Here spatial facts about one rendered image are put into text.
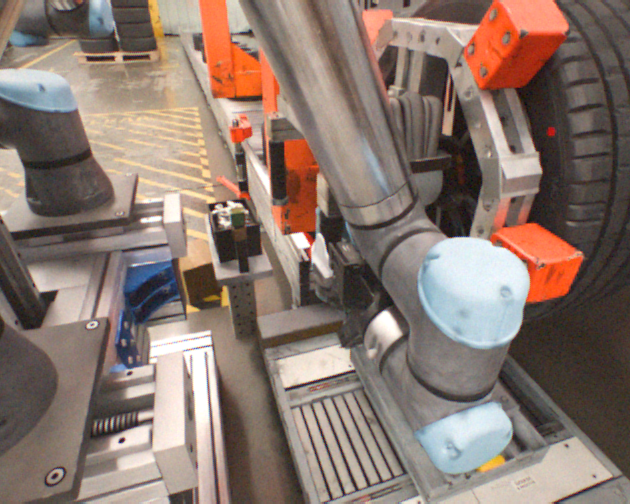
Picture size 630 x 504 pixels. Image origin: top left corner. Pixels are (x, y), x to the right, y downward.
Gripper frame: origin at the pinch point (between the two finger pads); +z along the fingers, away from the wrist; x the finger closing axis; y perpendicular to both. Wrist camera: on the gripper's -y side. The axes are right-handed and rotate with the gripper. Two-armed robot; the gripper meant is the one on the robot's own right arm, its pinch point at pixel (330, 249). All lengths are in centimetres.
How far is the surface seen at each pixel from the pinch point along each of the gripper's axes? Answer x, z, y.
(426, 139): -12.3, -2.8, 16.9
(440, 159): -13.7, -4.8, 14.7
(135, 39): 74, 838, -47
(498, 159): -20.2, -8.1, 15.1
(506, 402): -52, -1, -60
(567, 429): -75, -7, -76
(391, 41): -20.5, 25.0, 25.6
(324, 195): 1.5, -1.2, 10.0
